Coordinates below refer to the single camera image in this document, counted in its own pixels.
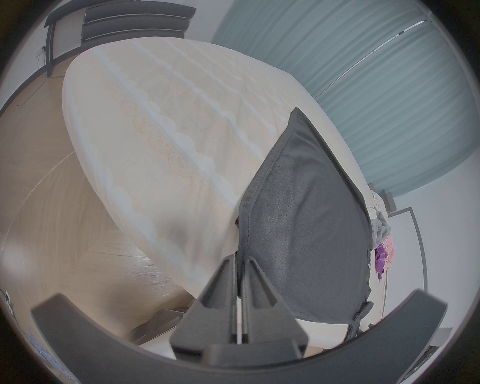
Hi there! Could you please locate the black chest of drawers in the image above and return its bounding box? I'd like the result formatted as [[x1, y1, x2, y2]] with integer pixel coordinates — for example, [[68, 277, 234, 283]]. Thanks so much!
[[44, 0, 197, 77]]

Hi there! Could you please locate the bed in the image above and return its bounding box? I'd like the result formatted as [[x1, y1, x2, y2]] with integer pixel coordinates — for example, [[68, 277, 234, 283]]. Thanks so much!
[[61, 37, 428, 359]]

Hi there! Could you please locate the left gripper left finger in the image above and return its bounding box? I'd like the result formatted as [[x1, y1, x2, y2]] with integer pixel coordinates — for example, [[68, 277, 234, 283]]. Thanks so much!
[[169, 254, 239, 355]]

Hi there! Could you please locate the purple garment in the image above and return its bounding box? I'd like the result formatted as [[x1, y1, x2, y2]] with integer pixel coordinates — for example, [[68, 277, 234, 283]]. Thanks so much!
[[374, 244, 391, 281]]

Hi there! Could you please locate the pink garment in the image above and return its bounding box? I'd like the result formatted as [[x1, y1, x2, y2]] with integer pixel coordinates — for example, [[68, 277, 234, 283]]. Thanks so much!
[[384, 234, 399, 264]]

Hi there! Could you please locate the black garment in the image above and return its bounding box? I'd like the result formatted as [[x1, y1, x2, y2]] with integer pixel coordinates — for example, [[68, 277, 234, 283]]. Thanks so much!
[[235, 107, 376, 342]]

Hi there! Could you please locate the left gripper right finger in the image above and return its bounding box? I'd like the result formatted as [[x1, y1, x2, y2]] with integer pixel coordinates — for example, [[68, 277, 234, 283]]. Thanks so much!
[[241, 257, 310, 354]]

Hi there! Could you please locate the blue-green curtain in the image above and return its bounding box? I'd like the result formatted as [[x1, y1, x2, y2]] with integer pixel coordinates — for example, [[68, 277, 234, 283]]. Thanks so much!
[[210, 0, 429, 99], [314, 22, 479, 196]]

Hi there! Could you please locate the white garment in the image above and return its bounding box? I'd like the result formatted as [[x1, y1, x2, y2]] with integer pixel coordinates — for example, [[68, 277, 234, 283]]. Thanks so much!
[[368, 189, 387, 226]]

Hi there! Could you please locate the grey garment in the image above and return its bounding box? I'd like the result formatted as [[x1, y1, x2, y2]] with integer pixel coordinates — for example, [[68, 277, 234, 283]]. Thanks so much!
[[371, 210, 393, 250]]

